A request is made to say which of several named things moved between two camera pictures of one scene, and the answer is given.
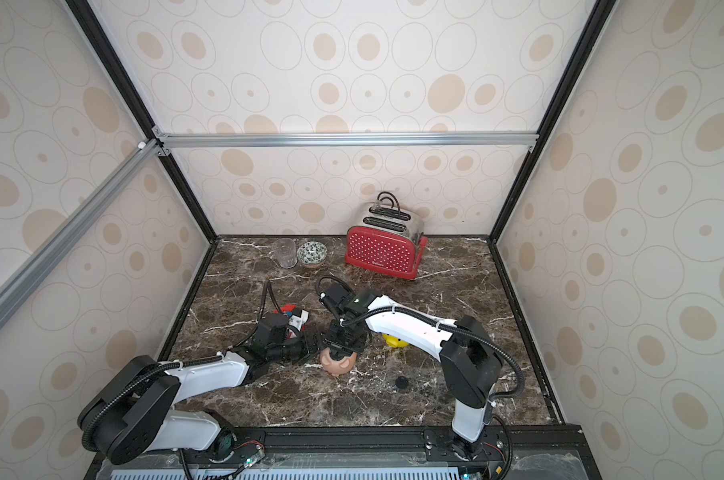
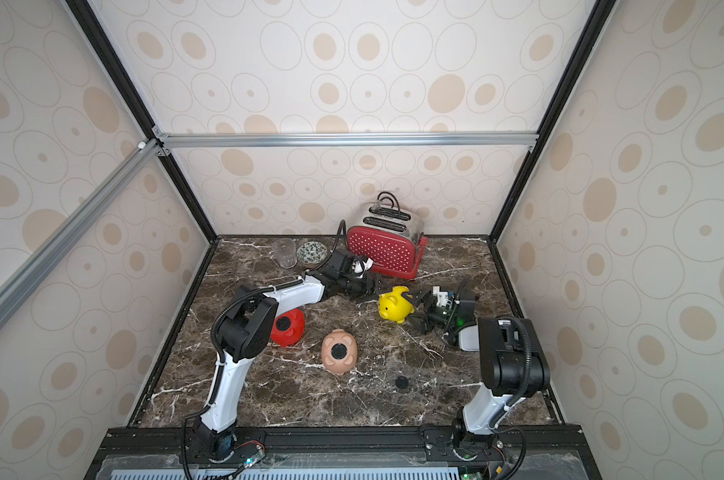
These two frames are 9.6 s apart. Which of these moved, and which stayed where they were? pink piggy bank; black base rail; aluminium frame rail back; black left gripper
Moved: black left gripper
Stayed: aluminium frame rail back; pink piggy bank; black base rail
